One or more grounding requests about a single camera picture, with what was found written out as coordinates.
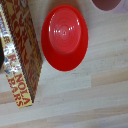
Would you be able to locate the pink mug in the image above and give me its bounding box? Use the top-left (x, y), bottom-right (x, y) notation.
top-left (90, 0), bottom-right (123, 12)

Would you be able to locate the red plastic bowl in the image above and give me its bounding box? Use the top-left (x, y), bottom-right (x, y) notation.
top-left (40, 4), bottom-right (90, 72)

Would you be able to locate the granola bars cardboard box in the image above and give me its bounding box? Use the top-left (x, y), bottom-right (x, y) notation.
top-left (0, 0), bottom-right (44, 109)

